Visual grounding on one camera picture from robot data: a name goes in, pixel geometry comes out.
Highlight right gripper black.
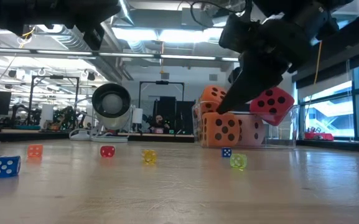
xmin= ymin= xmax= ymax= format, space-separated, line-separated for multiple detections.
xmin=218 ymin=14 xmax=311 ymax=114

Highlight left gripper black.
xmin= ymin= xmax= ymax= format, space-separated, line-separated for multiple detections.
xmin=23 ymin=0 xmax=121 ymax=50

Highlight large red foam die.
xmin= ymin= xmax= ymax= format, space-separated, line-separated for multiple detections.
xmin=249 ymin=86 xmax=296 ymax=127

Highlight large orange foam die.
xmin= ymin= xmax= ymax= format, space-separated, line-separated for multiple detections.
xmin=198 ymin=85 xmax=229 ymax=114
xmin=200 ymin=111 xmax=241 ymax=147

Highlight large pink foam die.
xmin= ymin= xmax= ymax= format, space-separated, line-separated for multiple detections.
xmin=237 ymin=114 xmax=266 ymax=147

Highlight green translucent die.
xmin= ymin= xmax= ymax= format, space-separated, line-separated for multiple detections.
xmin=230 ymin=153 xmax=248 ymax=170

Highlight yellow translucent die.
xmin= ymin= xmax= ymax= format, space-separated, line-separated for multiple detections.
xmin=142 ymin=149 xmax=157 ymax=165

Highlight small red die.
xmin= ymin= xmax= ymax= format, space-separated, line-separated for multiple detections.
xmin=100 ymin=145 xmax=116 ymax=158

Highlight small orange die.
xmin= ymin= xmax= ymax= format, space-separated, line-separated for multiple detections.
xmin=27 ymin=144 xmax=44 ymax=158

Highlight blue plastic die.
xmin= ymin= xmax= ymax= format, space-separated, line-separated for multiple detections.
xmin=0 ymin=155 xmax=22 ymax=179

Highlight black background monitor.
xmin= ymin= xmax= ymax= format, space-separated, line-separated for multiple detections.
xmin=228 ymin=102 xmax=252 ymax=113

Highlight clear plastic bin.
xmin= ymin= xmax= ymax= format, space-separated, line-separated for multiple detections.
xmin=192 ymin=101 xmax=301 ymax=149

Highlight long ceiling light bar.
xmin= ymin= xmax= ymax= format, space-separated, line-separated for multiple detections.
xmin=0 ymin=46 xmax=241 ymax=63

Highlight red object on sill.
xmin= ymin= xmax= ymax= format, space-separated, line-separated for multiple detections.
xmin=304 ymin=131 xmax=335 ymax=141

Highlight white spotlight lamp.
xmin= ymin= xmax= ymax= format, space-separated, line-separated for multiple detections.
xmin=69 ymin=82 xmax=133 ymax=144

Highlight person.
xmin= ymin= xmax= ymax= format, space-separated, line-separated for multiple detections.
xmin=151 ymin=114 xmax=171 ymax=131

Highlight dark background robot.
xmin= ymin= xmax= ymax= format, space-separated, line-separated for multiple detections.
xmin=52 ymin=105 xmax=86 ymax=131

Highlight dark background workbench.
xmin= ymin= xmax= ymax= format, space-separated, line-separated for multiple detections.
xmin=0 ymin=128 xmax=71 ymax=142
xmin=137 ymin=133 xmax=195 ymax=143

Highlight white box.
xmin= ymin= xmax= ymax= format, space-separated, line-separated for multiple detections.
xmin=131 ymin=108 xmax=144 ymax=124

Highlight yellow hanging cable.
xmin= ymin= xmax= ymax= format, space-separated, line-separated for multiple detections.
xmin=312 ymin=40 xmax=323 ymax=85

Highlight black frame stand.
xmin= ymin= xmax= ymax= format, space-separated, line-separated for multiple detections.
xmin=27 ymin=74 xmax=80 ymax=124
xmin=138 ymin=80 xmax=185 ymax=108

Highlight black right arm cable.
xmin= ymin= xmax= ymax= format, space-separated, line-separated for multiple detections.
xmin=190 ymin=0 xmax=251 ymax=29

